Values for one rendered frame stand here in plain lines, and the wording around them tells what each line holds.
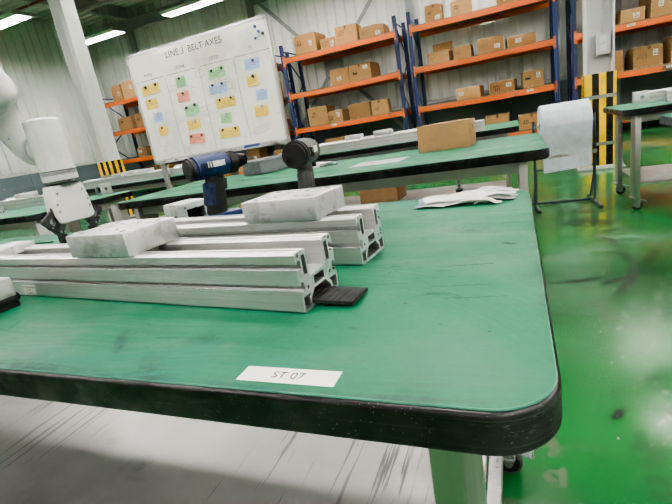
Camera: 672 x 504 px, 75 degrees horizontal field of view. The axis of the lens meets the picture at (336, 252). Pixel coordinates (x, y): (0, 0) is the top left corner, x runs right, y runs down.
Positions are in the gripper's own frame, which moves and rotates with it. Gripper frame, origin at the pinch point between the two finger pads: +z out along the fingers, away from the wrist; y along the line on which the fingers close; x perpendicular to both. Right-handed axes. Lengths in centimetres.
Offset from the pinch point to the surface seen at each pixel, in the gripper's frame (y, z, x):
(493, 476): -14, 64, 100
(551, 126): -347, 12, 99
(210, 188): -15.3, -7.8, 35.8
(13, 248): 18.8, -3.4, 5.7
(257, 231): 4, -1, 64
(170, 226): 15, -5, 54
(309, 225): 5, -2, 77
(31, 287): 24.2, 3.6, 19.1
